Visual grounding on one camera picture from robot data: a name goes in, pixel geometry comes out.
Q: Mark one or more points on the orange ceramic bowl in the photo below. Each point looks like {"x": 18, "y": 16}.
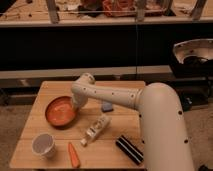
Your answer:
{"x": 60, "y": 111}

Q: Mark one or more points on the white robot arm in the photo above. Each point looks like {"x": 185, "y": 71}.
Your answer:
{"x": 162, "y": 124}

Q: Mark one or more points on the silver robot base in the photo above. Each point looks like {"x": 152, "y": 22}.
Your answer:
{"x": 196, "y": 47}

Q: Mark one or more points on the blue sponge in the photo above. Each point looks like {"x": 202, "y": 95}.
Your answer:
{"x": 107, "y": 107}

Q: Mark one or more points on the wooden table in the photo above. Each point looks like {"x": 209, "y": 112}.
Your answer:
{"x": 101, "y": 154}

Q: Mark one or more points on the black striped box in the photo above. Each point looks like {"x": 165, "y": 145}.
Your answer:
{"x": 130, "y": 150}

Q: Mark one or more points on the orange crate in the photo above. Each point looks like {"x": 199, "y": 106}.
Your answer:
{"x": 118, "y": 8}

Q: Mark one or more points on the orange carrot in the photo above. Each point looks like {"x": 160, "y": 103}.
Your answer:
{"x": 75, "y": 162}

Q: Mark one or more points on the white paper cup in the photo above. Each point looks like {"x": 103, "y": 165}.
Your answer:
{"x": 44, "y": 145}

